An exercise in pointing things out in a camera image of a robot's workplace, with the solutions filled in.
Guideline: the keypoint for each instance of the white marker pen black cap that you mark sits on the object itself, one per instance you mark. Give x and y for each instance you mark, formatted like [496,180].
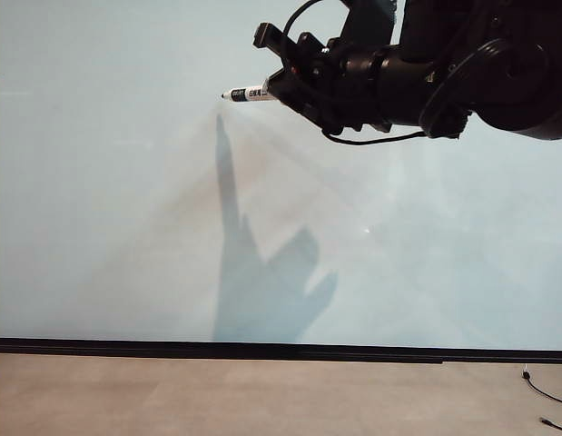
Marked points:
[249,94]

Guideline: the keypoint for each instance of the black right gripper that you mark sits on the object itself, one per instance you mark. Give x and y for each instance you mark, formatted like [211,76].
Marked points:
[323,82]

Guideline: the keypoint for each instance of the white whiteboard with black frame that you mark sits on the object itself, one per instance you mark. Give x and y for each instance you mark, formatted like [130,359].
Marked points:
[126,181]

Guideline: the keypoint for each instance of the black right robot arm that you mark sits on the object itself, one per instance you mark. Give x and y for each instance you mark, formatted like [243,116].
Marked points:
[489,68]

